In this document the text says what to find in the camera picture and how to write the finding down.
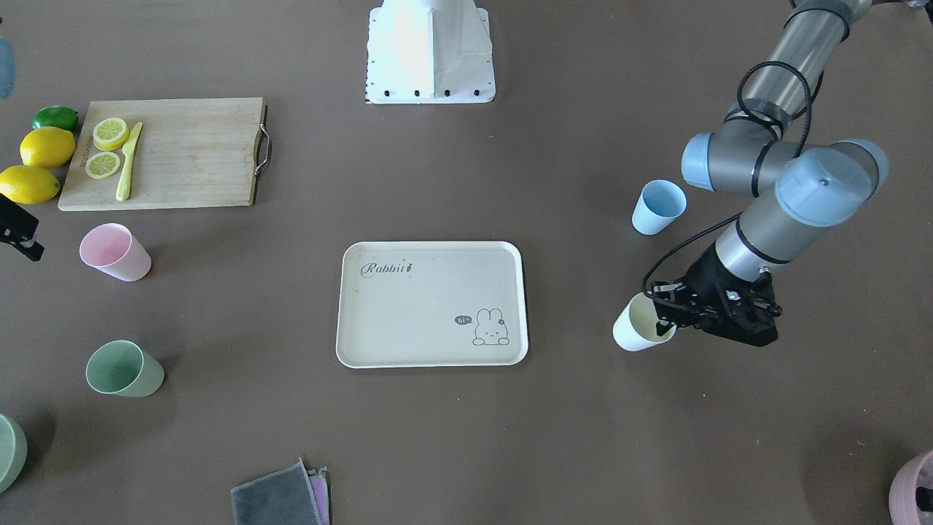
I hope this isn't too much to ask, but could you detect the green bowl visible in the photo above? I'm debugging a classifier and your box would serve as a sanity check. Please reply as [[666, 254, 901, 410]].
[[0, 414, 28, 493]]

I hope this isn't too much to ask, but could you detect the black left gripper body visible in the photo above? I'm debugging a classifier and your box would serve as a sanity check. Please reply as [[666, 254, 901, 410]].
[[679, 245, 783, 348]]

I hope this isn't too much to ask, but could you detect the green plastic cup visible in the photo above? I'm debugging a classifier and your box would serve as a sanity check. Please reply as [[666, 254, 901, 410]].
[[85, 340, 165, 397]]

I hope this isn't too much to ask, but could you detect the yellow plastic knife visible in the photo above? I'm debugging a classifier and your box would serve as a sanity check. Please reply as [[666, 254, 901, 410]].
[[114, 122, 144, 202]]

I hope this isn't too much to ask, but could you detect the green lime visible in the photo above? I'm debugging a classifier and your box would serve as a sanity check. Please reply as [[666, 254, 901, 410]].
[[32, 104, 80, 132]]

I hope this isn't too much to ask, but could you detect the cream plastic cup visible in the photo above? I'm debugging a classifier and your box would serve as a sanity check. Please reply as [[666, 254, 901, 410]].
[[612, 293, 677, 351]]

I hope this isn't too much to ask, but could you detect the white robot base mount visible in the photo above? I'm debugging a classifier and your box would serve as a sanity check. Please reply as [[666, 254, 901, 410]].
[[364, 1, 496, 104]]

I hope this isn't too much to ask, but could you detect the pink plastic cup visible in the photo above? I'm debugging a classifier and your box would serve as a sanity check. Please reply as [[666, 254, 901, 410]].
[[79, 223, 152, 282]]

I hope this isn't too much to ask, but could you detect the pink bowl with ice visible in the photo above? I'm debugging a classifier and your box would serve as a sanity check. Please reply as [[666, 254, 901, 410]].
[[889, 451, 932, 524]]

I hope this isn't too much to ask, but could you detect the purple cloth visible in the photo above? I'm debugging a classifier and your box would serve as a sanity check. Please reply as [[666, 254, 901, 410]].
[[308, 466, 331, 525]]

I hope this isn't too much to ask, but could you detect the grey folded cloth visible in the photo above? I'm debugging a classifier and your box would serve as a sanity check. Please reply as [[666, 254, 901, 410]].
[[230, 461, 318, 524]]

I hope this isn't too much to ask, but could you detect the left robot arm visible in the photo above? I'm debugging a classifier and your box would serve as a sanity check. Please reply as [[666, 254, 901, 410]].
[[642, 1, 890, 348]]

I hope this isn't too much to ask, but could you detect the lemon slice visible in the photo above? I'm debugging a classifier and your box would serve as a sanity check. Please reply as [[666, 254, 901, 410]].
[[91, 117, 130, 152], [84, 152, 122, 180]]

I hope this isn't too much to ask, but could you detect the upper lemon slice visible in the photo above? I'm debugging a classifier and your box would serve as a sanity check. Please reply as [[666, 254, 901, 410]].
[[91, 117, 130, 152]]

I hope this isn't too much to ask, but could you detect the cream rabbit tray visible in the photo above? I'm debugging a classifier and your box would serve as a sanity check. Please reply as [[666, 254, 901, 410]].
[[335, 241, 529, 369]]

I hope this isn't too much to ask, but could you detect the blue plastic cup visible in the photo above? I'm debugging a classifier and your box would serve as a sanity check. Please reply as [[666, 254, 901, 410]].
[[632, 179, 687, 236]]

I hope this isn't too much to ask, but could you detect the whole lemon near board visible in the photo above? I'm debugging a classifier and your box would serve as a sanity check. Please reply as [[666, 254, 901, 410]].
[[1, 164, 60, 205]]

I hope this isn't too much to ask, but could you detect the lower lemon slice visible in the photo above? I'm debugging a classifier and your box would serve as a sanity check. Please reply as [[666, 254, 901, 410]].
[[84, 152, 122, 180]]

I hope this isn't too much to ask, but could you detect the wooden cutting board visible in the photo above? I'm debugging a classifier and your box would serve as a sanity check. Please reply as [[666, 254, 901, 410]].
[[58, 97, 266, 211]]

